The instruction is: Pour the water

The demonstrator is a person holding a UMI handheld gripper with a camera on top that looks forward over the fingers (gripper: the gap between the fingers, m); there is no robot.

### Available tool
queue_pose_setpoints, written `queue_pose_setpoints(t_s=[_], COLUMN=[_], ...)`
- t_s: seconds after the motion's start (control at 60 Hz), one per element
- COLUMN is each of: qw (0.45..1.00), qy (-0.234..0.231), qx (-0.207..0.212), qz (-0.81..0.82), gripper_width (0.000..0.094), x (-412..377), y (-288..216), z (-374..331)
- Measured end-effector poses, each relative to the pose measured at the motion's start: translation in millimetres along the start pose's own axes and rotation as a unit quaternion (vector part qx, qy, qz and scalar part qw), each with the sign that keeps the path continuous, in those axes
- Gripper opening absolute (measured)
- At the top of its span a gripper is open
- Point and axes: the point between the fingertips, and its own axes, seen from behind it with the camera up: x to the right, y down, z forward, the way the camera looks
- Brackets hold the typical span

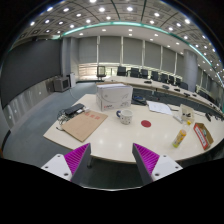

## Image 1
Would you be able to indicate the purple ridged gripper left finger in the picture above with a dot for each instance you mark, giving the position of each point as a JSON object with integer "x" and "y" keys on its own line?
{"x": 70, "y": 166}

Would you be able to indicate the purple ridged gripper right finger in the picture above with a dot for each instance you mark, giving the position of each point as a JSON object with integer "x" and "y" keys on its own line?
{"x": 152, "y": 166}

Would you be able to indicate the brown paper envelope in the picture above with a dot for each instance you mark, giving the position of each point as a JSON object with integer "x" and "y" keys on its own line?
{"x": 83, "y": 125}

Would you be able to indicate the yellow drink bottle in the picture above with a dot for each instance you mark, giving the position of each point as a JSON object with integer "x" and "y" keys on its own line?
{"x": 181, "y": 134}

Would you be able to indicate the red round coaster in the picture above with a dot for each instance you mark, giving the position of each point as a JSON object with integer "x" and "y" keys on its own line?
{"x": 146, "y": 123}

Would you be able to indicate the white dotted ceramic mug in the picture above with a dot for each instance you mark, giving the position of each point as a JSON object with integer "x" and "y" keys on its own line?
{"x": 125, "y": 116}

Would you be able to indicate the black power strip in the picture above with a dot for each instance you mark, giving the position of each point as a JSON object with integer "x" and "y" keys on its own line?
{"x": 73, "y": 109}

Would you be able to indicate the white paper sheets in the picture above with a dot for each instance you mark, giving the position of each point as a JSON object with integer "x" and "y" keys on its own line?
{"x": 159, "y": 107}

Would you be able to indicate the red and brown open box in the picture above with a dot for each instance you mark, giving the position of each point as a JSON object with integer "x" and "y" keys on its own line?
{"x": 203, "y": 135}

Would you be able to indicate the clear plastic bag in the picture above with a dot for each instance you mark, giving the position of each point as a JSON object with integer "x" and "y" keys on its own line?
{"x": 184, "y": 114}

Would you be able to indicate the long curved conference desk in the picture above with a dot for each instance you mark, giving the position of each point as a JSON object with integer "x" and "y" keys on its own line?
{"x": 164, "y": 88}

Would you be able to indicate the white cardboard box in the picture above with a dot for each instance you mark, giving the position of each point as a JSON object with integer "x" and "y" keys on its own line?
{"x": 113, "y": 96}

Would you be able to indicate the grey cabinet on floor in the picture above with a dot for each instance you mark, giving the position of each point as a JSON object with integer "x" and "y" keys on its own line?
{"x": 61, "y": 84}

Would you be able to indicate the black office chair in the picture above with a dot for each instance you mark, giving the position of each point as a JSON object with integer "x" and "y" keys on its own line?
{"x": 144, "y": 73}
{"x": 121, "y": 71}
{"x": 101, "y": 72}
{"x": 154, "y": 75}
{"x": 134, "y": 72}

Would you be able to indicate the dark projection screen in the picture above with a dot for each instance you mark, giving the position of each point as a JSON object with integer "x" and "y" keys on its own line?
{"x": 27, "y": 65}

